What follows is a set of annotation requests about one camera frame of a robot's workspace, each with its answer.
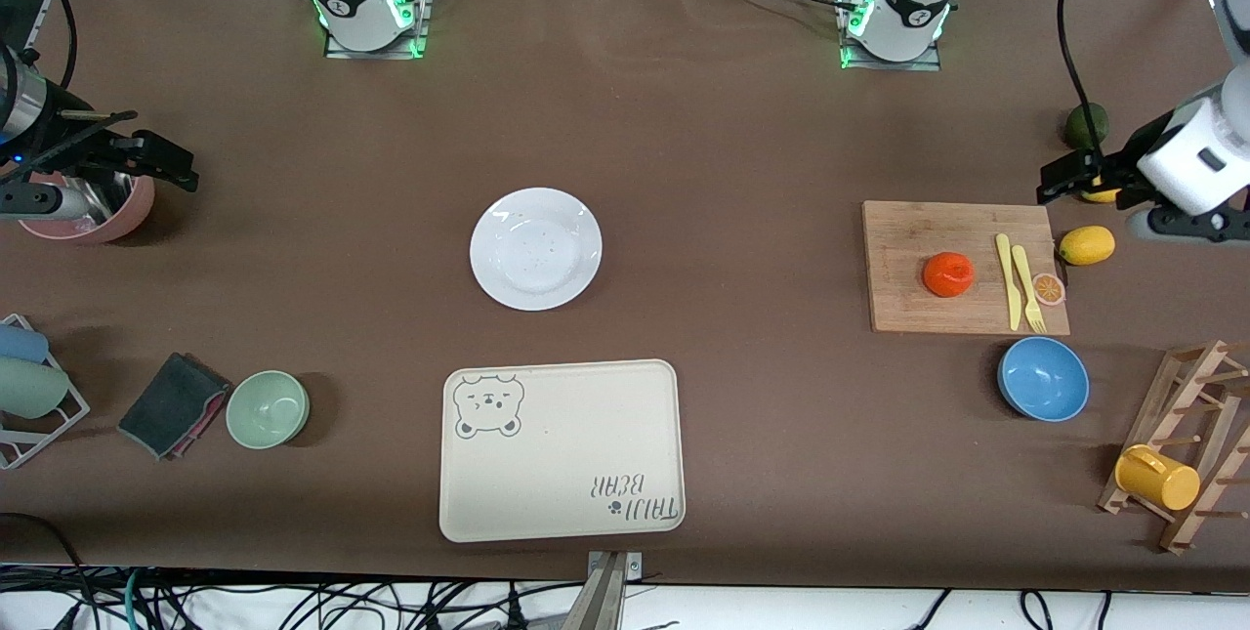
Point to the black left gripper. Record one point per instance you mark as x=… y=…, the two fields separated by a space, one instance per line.
x=1120 y=169

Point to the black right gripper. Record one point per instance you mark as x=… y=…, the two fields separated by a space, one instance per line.
x=70 y=144

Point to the orange fruit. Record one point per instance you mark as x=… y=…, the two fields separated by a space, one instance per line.
x=948 y=275

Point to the white round plate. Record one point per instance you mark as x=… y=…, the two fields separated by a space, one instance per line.
x=535 y=249

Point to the yellow lemon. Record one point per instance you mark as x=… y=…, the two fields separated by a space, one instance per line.
x=1102 y=195
x=1087 y=246

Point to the dark green avocado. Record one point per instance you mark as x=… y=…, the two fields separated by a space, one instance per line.
x=1089 y=127

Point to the pink bowl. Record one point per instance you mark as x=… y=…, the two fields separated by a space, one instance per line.
x=132 y=212

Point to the orange slice toy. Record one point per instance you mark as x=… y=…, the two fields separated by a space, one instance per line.
x=1049 y=289

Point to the yellow plastic fork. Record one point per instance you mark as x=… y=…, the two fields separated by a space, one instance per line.
x=1025 y=283

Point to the yellow plastic knife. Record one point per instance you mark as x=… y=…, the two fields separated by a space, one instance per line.
x=1007 y=278

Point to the bamboo cutting board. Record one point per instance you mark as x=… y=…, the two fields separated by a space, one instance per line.
x=908 y=259

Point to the blue bowl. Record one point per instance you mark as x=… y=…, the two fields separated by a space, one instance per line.
x=1043 y=379

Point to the light blue cup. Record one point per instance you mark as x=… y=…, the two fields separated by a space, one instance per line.
x=21 y=345

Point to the dark grey folded cloth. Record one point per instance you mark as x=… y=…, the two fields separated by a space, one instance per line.
x=166 y=405

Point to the wooden cup rack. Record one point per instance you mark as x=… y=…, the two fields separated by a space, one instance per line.
x=1164 y=415

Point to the pink folded cloth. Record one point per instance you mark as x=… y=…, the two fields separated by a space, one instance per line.
x=207 y=420

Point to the pale green cup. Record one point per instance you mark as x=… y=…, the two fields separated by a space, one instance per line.
x=29 y=388

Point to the light green bowl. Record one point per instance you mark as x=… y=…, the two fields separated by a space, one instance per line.
x=267 y=410

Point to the yellow cup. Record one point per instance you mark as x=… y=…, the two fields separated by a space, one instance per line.
x=1157 y=479

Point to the cream bear print tray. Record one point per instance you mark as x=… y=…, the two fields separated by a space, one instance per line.
x=576 y=435

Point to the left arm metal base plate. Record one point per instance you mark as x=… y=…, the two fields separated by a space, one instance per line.
x=894 y=64

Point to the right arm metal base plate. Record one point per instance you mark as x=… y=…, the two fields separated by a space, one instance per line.
x=376 y=53

